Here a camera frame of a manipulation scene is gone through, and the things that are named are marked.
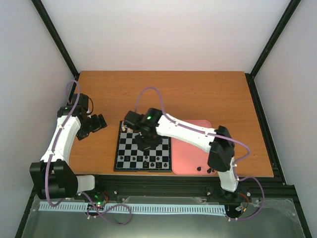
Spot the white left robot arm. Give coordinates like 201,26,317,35
29,93,107,200

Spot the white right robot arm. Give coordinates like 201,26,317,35
123,108,238,192

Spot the black white chess board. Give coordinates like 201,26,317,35
113,121,172,172

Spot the black king piece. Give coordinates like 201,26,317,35
143,161,149,168

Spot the pink tray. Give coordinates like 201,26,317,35
170,119,218,176

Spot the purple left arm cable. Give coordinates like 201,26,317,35
46,80,81,207

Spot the light blue cable duct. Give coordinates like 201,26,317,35
39,201,226,216

